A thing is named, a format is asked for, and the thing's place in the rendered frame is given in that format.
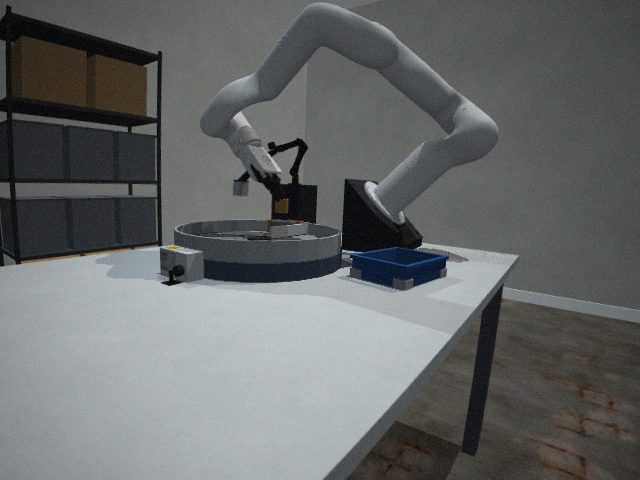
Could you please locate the dark blue crate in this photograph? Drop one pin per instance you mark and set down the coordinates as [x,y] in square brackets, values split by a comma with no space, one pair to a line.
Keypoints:
[399,268]

